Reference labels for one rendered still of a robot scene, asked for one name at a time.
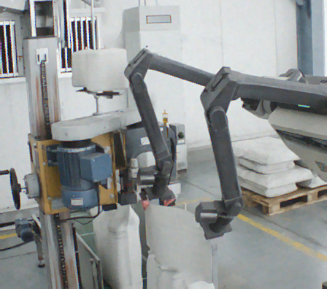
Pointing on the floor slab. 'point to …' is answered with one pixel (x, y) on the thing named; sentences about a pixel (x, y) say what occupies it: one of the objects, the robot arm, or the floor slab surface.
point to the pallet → (269, 206)
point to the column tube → (36, 113)
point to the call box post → (214, 266)
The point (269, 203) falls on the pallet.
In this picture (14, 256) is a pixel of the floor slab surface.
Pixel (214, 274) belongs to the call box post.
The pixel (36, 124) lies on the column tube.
